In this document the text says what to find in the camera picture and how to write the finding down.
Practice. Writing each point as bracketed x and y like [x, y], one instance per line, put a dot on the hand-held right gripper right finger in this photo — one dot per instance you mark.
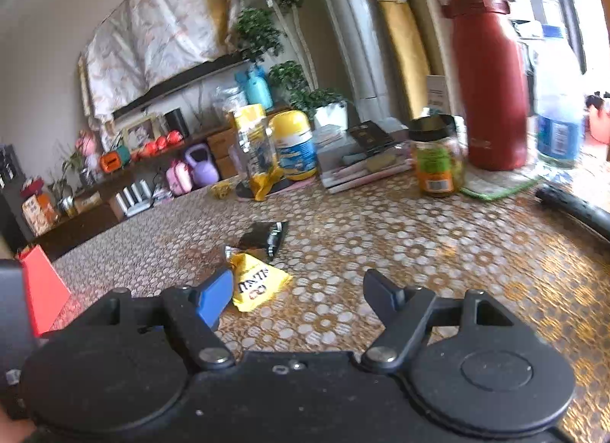
[380, 294]

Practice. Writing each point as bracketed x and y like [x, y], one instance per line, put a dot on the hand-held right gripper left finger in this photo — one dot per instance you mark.
[215, 295]

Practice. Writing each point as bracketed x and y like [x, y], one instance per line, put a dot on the red and white cardboard box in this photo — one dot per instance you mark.
[43, 288]

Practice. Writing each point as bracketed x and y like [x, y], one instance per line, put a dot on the yellow snack packet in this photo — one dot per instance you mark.
[257, 283]

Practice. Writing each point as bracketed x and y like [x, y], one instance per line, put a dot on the black snack packet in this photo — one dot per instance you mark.
[264, 235]

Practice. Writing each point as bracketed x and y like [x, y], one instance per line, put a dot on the yellow rubber bands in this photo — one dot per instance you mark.
[222, 188]

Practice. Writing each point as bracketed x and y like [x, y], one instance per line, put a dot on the orange printed box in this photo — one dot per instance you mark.
[37, 214]

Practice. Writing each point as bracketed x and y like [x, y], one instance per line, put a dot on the pink toy bag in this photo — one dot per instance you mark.
[177, 177]

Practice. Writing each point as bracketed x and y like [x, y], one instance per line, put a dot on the white router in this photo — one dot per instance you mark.
[136, 197]

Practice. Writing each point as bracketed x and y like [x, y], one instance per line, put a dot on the black round tray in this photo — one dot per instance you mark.
[281, 184]

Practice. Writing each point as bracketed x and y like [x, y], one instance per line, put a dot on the purple kettlebell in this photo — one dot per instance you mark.
[200, 165]

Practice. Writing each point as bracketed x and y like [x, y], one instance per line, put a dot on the stack of books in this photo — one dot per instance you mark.
[367, 164]

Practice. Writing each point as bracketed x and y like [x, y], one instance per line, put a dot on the glass jar with black lid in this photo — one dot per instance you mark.
[436, 159]

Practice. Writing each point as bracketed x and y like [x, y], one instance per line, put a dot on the clear bottle with yellow contents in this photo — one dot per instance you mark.
[252, 152]

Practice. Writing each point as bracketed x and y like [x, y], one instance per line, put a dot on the wooden television cabinet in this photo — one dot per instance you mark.
[119, 176]

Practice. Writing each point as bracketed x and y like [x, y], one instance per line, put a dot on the black booklet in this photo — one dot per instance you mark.
[370, 136]

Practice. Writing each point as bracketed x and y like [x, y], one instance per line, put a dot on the red ornaments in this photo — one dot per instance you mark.
[159, 143]

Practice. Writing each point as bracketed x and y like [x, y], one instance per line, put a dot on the green edged mat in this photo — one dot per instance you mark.
[503, 183]

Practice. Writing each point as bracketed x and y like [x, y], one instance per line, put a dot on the yellow lidded wipe canister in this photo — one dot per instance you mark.
[293, 146]

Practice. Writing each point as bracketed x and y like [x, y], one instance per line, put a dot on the orange clock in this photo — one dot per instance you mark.
[113, 161]

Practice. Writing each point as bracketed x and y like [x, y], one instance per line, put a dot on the black speaker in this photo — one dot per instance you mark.
[175, 122]

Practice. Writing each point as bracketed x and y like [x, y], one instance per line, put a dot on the white plant pot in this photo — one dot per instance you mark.
[331, 115]

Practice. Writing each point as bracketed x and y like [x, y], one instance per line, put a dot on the pink flowers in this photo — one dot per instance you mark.
[86, 143]

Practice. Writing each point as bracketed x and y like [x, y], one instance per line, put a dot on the clear plastic bag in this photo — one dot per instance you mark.
[228, 101]

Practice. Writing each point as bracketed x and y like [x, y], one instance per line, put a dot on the turquoise bottle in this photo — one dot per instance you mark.
[257, 86]

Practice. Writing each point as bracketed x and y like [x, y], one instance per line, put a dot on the red water bottle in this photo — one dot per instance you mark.
[486, 81]

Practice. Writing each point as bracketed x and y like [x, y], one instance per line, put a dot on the floral cloth covered television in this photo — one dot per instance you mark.
[152, 52]

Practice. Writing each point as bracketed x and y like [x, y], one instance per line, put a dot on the clear bottle with blue label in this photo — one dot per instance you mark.
[560, 95]

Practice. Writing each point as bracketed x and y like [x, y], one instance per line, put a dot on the yellow curtain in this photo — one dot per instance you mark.
[400, 23]

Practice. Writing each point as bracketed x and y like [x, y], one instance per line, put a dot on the green potted tree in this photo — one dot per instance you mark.
[276, 28]

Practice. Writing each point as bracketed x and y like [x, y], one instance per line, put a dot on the grey standing air conditioner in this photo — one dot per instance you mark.
[355, 19]

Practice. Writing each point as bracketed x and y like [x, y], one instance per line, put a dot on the photo frame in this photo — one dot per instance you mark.
[138, 131]

